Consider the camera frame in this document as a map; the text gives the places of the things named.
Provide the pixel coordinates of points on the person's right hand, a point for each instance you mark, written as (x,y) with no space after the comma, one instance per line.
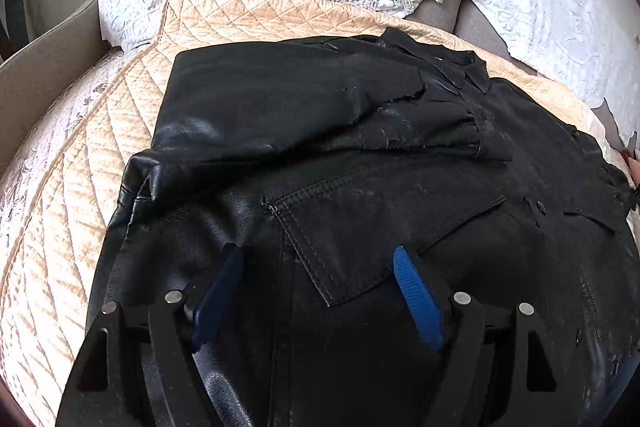
(633,166)

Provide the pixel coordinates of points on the beige quilted bedspread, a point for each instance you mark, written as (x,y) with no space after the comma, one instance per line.
(133,365)

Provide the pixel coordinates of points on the black leather jacket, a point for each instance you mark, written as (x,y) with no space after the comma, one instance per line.
(319,157)

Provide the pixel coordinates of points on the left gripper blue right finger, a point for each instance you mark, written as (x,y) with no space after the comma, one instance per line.
(426,293)

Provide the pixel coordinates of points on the grey upholstered headboard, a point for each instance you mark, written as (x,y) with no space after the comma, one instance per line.
(462,19)

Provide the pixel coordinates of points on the white embossed lace pillow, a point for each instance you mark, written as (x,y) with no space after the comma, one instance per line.
(592,46)

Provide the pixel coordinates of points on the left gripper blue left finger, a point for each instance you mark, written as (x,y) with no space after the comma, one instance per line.
(209,295)

